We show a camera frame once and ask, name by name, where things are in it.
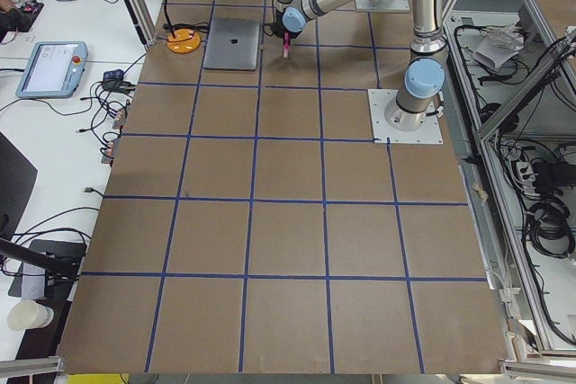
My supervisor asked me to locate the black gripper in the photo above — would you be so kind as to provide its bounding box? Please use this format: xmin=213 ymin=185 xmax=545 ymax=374
xmin=267 ymin=22 xmax=301 ymax=42

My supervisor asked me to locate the pink highlighter pen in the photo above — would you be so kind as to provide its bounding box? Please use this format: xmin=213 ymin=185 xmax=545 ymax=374
xmin=283 ymin=32 xmax=291 ymax=58

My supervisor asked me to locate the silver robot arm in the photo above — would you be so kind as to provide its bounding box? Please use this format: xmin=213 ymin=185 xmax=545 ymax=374
xmin=272 ymin=0 xmax=447 ymax=132

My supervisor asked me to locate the grey closed laptop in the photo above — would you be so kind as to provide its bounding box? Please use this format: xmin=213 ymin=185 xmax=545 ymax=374
xmin=203 ymin=18 xmax=260 ymax=71

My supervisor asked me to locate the blue teach pendant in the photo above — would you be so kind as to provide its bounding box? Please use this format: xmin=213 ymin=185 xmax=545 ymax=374
xmin=15 ymin=41 xmax=88 ymax=99

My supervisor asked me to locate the white paper cup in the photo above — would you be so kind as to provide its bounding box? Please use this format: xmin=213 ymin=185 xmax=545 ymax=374
xmin=7 ymin=299 xmax=55 ymax=331

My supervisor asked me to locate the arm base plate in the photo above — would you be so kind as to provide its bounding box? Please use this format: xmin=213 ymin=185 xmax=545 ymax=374
xmin=355 ymin=0 xmax=410 ymax=13
xmin=367 ymin=89 xmax=444 ymax=145

